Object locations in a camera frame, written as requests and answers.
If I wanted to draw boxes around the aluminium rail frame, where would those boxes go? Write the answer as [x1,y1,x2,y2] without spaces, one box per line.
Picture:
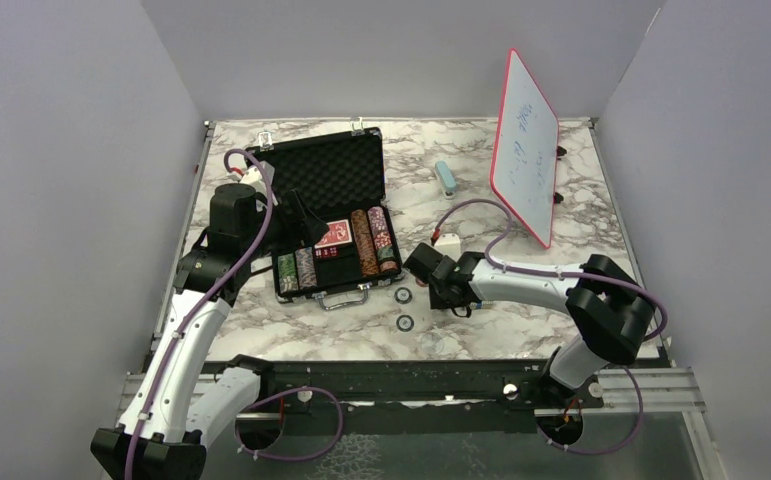
[91,355,706,479]

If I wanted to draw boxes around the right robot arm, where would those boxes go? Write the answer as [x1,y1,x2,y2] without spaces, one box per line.
[404,243,657,407]

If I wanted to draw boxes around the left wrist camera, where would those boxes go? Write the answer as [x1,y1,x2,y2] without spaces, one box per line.
[229,164,276,204]

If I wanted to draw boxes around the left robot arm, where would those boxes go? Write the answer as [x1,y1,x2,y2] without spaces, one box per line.
[90,183,328,479]

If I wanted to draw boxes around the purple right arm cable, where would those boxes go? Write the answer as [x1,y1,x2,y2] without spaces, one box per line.
[431,198,670,456]

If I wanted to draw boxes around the blue brown chip row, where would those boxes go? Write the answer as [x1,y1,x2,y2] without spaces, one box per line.
[294,247,317,289]

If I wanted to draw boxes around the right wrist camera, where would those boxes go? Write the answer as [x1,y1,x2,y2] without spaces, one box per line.
[430,231,462,261]

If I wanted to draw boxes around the blue fifty chip upper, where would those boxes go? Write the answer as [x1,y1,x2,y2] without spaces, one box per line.
[394,287,413,304]

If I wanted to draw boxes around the purple red chip row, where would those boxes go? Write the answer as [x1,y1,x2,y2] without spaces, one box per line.
[367,206,398,273]

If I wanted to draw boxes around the red dice in case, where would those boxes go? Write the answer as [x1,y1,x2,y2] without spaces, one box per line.
[316,246,340,259]

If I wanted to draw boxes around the black poker case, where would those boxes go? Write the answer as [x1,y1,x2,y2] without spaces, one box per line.
[249,125,403,304]

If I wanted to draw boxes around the light blue eraser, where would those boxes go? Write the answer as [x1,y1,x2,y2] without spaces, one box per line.
[434,160,457,199]

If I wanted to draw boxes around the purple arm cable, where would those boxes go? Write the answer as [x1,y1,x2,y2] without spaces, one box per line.
[123,148,345,480]
[431,198,670,456]

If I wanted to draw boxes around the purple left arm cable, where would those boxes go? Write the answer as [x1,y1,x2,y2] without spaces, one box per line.
[123,148,345,480]

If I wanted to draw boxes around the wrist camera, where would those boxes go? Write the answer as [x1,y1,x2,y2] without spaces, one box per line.
[430,231,462,261]
[229,164,276,204]

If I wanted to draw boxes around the blue fifty chip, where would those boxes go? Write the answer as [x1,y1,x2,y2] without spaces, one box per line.
[394,287,413,304]
[395,315,415,332]

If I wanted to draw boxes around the orange chip row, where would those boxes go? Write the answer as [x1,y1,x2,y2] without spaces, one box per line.
[350,209,380,277]

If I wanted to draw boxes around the red playing card deck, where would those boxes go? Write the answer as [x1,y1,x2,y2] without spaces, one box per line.
[315,219,353,249]

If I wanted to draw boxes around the blue fifty chip lower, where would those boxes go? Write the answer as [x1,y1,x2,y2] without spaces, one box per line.
[395,315,415,332]

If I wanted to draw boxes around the green chip row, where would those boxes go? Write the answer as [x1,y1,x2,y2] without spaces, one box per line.
[277,253,299,294]

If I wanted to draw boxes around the pink framed whiteboard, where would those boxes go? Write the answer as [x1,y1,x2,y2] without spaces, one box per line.
[489,48,560,249]

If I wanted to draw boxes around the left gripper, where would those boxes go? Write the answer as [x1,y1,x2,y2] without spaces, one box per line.
[242,189,330,261]

